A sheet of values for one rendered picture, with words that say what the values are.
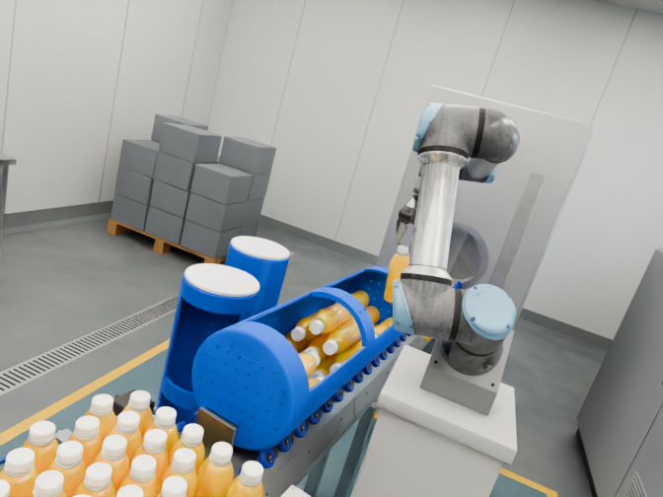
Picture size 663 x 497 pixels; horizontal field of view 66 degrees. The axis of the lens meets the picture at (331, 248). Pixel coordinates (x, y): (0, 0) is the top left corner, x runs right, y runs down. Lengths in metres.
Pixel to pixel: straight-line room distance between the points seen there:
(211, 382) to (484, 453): 0.64
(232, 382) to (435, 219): 0.58
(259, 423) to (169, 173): 3.87
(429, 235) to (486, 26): 5.10
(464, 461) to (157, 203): 4.13
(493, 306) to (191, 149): 3.89
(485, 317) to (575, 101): 5.06
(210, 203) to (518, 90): 3.46
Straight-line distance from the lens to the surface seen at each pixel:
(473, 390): 1.30
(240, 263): 2.29
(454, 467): 1.30
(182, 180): 4.80
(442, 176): 1.17
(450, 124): 1.19
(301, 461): 1.41
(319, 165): 6.36
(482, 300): 1.12
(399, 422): 1.27
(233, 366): 1.18
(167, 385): 2.05
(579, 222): 6.09
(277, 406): 1.15
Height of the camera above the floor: 1.74
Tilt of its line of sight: 15 degrees down
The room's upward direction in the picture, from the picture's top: 16 degrees clockwise
